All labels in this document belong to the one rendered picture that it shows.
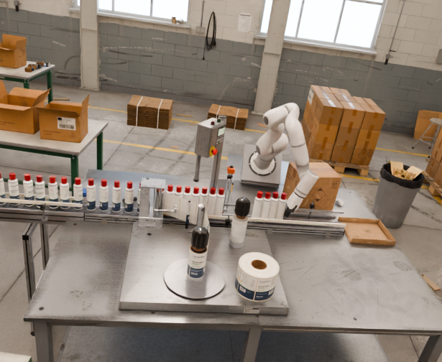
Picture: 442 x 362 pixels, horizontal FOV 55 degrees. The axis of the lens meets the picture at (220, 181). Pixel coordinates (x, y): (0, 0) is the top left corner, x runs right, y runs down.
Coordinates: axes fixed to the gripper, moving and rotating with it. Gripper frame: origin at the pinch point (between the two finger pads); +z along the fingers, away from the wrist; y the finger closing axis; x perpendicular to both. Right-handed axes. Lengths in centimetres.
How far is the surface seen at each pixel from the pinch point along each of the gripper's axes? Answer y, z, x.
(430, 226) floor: -152, 13, 242
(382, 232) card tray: -2, -13, 69
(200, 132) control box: -3, -25, -74
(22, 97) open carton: -164, 65, -201
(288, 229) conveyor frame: 5.4, 7.6, 4.3
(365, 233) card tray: 1, -9, 57
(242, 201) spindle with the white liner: 30, -9, -43
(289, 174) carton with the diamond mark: -36.4, -12.7, 4.6
